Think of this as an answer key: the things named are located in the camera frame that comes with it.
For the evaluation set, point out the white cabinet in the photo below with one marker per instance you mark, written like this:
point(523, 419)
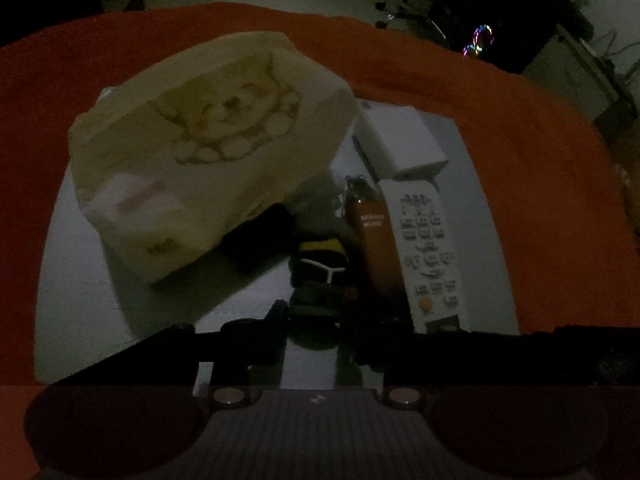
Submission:
point(575, 72)

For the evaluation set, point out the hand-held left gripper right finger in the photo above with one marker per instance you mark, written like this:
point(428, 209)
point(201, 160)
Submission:
point(372, 346)

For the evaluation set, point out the grey fluffy plush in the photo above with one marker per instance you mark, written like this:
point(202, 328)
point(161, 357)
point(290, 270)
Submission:
point(320, 200)

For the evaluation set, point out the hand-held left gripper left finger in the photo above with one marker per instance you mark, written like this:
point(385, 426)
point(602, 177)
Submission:
point(276, 321)

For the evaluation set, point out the tissue pack with dog print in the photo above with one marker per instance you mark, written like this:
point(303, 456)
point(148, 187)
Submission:
point(200, 160)

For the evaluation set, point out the white cardboard box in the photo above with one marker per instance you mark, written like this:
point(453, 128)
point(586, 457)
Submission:
point(90, 270)

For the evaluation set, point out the white remote control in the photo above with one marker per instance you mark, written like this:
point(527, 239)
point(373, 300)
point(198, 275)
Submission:
point(430, 255)

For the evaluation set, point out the computer case with coloured lights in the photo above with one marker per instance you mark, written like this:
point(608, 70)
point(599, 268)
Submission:
point(481, 42)

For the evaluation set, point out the orange table cloth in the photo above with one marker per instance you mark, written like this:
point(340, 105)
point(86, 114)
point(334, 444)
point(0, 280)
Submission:
point(525, 170)

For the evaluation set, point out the office chair base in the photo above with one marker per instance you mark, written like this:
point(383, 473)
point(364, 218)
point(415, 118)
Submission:
point(407, 10)

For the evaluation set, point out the black and yellow toy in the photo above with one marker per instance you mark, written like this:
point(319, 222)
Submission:
point(317, 272)

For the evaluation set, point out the orange bottle with keyring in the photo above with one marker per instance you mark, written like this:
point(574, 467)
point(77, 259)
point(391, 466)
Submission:
point(374, 245)

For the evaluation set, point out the white power bank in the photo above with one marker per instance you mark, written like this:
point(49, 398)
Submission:
point(402, 140)

